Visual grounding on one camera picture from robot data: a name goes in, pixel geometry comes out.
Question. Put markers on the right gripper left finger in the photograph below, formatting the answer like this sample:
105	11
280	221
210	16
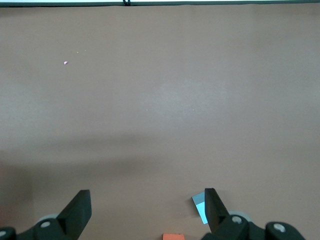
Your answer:
75	215

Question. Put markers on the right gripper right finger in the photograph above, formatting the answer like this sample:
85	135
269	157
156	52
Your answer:
216	212

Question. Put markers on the cyan foam cube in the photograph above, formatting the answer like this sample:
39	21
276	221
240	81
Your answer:
200	208

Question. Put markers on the orange foam cube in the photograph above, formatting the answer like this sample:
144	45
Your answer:
173	237

